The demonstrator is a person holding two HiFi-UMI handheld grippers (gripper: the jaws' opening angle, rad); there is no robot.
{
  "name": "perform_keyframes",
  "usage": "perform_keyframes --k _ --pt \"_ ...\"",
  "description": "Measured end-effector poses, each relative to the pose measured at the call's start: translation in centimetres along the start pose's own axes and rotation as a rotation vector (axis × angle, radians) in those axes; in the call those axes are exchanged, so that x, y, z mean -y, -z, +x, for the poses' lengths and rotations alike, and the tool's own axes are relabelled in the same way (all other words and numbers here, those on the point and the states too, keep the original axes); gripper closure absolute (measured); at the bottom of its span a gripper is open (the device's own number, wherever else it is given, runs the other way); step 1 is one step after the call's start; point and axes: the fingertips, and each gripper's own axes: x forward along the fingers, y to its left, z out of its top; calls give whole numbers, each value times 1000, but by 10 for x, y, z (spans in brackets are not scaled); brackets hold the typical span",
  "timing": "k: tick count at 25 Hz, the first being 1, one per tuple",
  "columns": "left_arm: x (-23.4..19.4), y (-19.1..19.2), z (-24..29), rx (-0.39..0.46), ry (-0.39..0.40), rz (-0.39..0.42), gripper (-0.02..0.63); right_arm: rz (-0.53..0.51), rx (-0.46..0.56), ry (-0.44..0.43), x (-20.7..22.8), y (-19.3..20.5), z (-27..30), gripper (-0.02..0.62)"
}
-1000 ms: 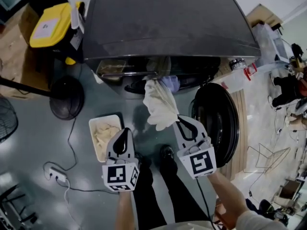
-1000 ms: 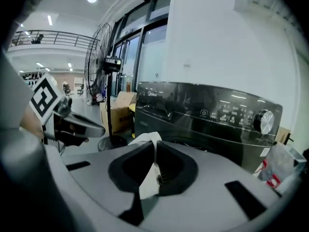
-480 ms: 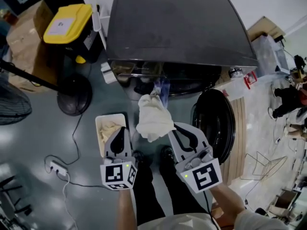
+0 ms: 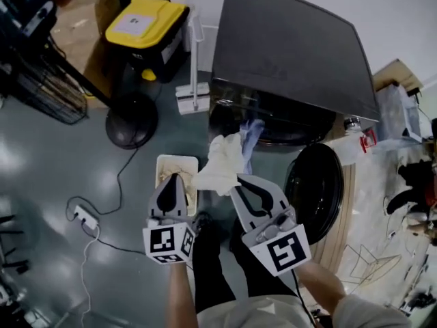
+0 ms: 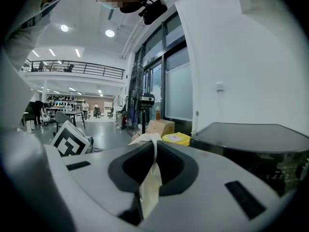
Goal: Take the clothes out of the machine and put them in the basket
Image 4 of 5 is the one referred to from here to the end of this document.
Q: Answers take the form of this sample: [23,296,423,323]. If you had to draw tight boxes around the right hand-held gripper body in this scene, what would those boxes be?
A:
[241,206,312,278]

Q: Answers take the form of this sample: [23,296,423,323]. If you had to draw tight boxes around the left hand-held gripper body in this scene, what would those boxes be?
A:
[142,210,196,266]

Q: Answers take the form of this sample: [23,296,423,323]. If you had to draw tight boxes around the cream plastic laundry basket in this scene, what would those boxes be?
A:
[155,154,199,217]

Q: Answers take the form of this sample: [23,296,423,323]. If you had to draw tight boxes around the white clothes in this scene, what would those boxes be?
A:
[193,132,253,197]

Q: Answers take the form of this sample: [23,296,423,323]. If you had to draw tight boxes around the lavender clothes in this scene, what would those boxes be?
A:
[238,117,266,174]

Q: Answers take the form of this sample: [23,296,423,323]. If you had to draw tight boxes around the black washing machine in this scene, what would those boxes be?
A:
[208,0,382,146]

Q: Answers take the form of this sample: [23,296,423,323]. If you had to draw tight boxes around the person's left forearm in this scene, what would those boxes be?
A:
[167,263,199,328]

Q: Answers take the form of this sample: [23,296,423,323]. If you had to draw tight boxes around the person's right forearm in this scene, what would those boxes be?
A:
[296,261,348,316]

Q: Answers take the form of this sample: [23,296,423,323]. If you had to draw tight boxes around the clear plastic storage box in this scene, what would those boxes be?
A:
[375,83,424,143]

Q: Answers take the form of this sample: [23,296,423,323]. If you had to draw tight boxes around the person's left black shoe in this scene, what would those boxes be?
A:
[194,212,214,232]

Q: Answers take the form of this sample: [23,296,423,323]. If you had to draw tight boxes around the person's right leg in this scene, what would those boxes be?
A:
[231,217,298,300]

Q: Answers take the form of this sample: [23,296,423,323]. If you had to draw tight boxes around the person's leg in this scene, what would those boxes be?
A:
[193,217,236,316]
[231,217,298,300]

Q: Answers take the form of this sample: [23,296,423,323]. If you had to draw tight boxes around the person's left leg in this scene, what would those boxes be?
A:
[193,217,236,316]

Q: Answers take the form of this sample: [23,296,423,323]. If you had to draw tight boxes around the wooden slat panel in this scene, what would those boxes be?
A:
[309,164,358,273]

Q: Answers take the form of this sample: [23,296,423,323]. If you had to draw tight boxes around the white power strip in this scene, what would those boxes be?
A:
[73,205,100,228]

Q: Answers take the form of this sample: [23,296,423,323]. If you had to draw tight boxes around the person's white shirt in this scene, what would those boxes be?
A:
[196,294,412,328]

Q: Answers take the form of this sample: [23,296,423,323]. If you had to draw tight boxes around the large cardboard sheet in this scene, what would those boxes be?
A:
[371,59,424,92]

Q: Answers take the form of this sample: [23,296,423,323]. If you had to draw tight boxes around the black bin with yellow lid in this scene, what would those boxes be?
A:
[104,0,191,83]

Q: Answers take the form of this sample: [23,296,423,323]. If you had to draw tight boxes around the brown cardboard box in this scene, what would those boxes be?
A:
[50,0,122,109]

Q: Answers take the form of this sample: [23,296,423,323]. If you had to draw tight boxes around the black fan power cable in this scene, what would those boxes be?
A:
[66,147,139,222]

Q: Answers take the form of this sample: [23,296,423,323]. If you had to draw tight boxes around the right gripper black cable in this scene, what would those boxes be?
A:
[292,268,318,328]

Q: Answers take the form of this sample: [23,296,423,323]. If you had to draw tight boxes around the black floor cable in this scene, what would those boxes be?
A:
[81,223,151,256]

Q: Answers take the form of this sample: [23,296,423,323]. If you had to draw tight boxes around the white power cable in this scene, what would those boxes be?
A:
[80,225,102,328]

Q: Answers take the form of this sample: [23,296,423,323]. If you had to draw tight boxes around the black pedestal fan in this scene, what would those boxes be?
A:
[0,0,160,150]

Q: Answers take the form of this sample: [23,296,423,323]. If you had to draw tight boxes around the clear water jug red handle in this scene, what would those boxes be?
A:
[336,116,378,165]

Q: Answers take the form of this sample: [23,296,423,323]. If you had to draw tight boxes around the clear wire-frame chair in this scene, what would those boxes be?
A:
[339,244,402,285]

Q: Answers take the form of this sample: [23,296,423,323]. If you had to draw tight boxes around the white long-handled cleaning tool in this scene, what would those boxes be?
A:
[175,14,211,115]

